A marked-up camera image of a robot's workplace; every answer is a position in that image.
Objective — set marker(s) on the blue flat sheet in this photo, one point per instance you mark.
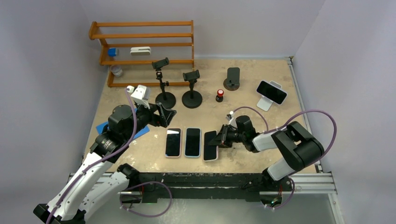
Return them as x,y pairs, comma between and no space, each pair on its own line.
140,133

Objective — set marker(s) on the blue case phone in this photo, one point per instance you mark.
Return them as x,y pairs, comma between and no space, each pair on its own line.
192,147

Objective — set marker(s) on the black phone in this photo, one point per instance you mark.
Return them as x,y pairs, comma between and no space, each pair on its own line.
271,92

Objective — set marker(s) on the black tall phone stand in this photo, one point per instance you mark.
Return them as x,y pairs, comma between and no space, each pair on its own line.
167,99

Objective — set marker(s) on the dark round phone stand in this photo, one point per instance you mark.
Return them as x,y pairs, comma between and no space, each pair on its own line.
232,81

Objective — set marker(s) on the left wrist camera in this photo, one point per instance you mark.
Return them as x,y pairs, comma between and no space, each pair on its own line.
140,95

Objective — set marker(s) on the wooden shelf rack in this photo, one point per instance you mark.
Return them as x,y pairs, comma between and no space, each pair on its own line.
171,39

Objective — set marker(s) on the pink case phone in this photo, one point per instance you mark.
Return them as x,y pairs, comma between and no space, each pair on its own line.
173,142

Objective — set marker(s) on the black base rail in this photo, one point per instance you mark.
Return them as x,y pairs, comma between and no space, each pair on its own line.
243,186

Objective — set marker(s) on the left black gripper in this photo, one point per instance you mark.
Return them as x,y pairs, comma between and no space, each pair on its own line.
157,120

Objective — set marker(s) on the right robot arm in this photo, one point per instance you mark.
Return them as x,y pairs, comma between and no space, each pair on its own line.
297,146

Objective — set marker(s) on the white case phone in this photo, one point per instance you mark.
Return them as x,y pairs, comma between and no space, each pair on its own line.
210,152

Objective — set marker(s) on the white folding phone stand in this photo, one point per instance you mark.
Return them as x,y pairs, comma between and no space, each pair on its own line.
265,103

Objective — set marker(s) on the black round-base phone stand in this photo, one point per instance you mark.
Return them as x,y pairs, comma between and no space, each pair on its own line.
192,99

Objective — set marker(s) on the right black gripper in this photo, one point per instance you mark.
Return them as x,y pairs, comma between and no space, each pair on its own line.
222,139

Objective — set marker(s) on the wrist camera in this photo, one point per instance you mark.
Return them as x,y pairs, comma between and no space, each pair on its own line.
231,119
140,95

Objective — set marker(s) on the white clip object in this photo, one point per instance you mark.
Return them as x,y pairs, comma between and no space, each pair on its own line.
140,51

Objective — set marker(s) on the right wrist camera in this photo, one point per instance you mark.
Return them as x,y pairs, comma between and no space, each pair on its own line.
231,119

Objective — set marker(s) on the blue white small object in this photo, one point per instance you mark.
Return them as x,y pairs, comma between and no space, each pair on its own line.
113,52

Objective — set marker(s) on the red capped small bottle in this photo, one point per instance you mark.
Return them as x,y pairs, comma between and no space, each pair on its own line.
220,95

